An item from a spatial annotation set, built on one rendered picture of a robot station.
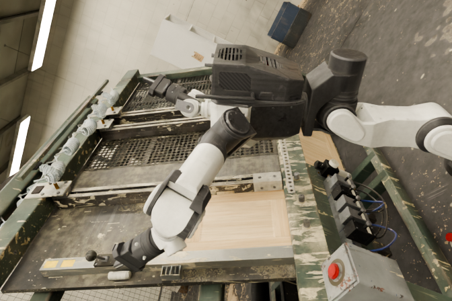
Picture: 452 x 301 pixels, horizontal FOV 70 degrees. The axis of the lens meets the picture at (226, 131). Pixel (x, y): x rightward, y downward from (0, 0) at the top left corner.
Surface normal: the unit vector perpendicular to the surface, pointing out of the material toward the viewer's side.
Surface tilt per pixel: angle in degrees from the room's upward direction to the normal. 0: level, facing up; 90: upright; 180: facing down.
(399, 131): 90
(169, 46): 90
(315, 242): 56
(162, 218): 74
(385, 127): 111
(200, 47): 90
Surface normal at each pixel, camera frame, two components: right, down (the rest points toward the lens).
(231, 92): -0.05, 0.54
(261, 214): -0.14, -0.84
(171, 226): -0.22, 0.29
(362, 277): 0.43, -0.76
